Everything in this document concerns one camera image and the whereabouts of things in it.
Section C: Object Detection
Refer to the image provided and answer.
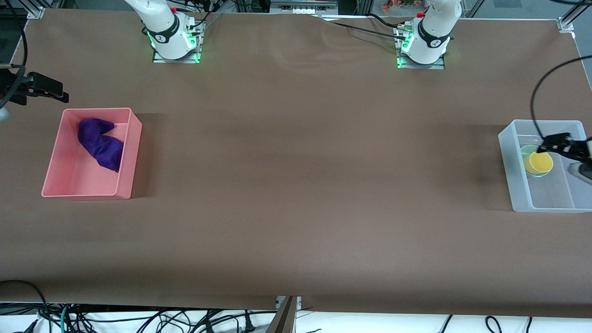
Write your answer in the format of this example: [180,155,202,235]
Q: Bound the yellow cup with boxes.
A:
[524,151,555,176]

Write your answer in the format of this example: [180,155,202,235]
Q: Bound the green bowl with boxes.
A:
[520,144,554,178]

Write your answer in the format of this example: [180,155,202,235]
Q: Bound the purple cloth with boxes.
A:
[77,118,124,173]

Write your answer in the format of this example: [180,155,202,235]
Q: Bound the translucent plastic bin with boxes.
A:
[498,119,592,213]

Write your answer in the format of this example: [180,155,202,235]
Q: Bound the pink plastic bin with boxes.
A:
[41,108,143,200]

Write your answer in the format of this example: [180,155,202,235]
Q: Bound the orange background items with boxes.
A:
[381,0,418,12]

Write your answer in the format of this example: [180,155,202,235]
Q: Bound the brown table cover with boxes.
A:
[0,8,592,320]

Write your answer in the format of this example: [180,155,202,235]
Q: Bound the white power strip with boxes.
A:
[270,0,339,15]

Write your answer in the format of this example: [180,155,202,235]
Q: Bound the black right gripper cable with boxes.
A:
[0,0,29,108]

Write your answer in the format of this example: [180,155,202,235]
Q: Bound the black floor cable loop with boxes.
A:
[0,279,49,333]

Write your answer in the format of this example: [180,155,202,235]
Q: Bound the black cable on table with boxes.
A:
[318,16,407,41]
[367,13,404,30]

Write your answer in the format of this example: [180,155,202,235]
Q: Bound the metal table leg bracket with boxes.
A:
[267,296,302,333]

